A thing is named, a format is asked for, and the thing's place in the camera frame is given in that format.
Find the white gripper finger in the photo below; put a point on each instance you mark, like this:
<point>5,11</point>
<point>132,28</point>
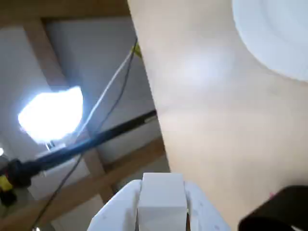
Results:
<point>207,216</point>
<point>115,214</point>

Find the white cube block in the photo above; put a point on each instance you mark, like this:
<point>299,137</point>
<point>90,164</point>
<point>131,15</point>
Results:
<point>163,192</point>

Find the black round pot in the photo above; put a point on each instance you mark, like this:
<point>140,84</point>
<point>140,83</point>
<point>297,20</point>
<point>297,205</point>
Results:
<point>284,211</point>

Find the white paper plate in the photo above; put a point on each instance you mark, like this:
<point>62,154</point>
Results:
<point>276,36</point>

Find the black stand rod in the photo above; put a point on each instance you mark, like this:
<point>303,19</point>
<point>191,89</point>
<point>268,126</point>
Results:
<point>96,139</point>

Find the yellow-green tape on table edge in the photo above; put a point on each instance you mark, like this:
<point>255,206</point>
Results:
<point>137,49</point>

